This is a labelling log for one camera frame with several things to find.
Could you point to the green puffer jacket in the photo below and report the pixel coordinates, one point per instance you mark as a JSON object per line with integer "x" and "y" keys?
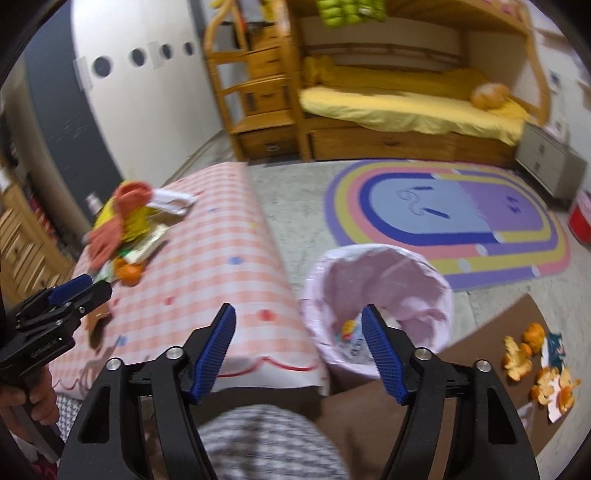
{"x": 341, "y": 13}

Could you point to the pink trash bag bin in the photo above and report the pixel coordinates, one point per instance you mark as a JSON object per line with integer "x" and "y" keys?
{"x": 407, "y": 290}

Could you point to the orange knitted glove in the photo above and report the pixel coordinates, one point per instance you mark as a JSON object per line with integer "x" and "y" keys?
{"x": 103, "y": 243}

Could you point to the yellow foam fruit net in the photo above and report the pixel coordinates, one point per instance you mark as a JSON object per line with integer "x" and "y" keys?
{"x": 135, "y": 225}

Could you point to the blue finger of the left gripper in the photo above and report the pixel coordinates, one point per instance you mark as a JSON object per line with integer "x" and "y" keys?
{"x": 64, "y": 293}

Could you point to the orange plush toy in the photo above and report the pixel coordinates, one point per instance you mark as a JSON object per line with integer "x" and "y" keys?
{"x": 490, "y": 96}

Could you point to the rainbow oval rug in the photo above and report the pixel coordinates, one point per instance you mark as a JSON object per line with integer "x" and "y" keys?
{"x": 478, "y": 225}

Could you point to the red bucket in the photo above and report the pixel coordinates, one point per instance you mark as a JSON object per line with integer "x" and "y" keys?
{"x": 579, "y": 221}

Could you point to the wooden bunk bed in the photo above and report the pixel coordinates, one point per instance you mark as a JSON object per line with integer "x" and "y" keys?
{"x": 495, "y": 38}

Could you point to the pink checkered tablecloth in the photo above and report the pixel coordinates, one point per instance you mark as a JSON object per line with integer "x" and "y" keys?
{"x": 221, "y": 252}

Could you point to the brown cardboard sheet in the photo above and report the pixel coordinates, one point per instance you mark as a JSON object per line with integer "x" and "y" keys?
{"x": 448, "y": 416}

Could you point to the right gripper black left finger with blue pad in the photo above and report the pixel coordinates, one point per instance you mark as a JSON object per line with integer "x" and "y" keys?
{"x": 107, "y": 439}

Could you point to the wooden cabinet with glass door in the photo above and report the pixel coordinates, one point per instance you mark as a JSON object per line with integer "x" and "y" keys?
{"x": 30, "y": 261}

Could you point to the person's left hand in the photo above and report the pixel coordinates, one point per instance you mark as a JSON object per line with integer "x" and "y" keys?
{"x": 42, "y": 396}

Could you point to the wooden stair drawers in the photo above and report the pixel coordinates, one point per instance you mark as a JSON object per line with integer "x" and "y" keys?
{"x": 247, "y": 52}

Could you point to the green white medicine box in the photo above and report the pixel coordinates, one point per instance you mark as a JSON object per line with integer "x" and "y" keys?
{"x": 143, "y": 248}

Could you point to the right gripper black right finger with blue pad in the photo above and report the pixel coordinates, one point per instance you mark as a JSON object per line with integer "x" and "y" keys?
{"x": 488, "y": 439}

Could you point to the yellow mattress sheet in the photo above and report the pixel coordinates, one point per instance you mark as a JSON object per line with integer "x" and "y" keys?
{"x": 433, "y": 103}

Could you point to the orange peel pile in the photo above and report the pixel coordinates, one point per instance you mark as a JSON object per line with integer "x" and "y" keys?
{"x": 541, "y": 354}

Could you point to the white wardrobe with round holes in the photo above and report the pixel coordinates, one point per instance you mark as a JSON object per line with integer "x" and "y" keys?
{"x": 121, "y": 92}

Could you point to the white paper wrapper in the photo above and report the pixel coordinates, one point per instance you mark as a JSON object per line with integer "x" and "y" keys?
{"x": 171, "y": 202}

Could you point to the brown leather sheath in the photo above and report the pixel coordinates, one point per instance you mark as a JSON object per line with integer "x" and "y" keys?
{"x": 95, "y": 323}

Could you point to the white spray bottle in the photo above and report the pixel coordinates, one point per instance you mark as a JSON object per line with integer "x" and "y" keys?
{"x": 94, "y": 204}

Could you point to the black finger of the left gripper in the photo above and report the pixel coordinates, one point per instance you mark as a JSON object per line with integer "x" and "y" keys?
{"x": 99, "y": 293}

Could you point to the grey bedside cabinet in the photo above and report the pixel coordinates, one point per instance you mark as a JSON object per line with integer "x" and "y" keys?
{"x": 558, "y": 169}

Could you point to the tangerine with peel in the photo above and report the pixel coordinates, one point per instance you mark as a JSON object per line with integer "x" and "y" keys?
{"x": 128, "y": 274}

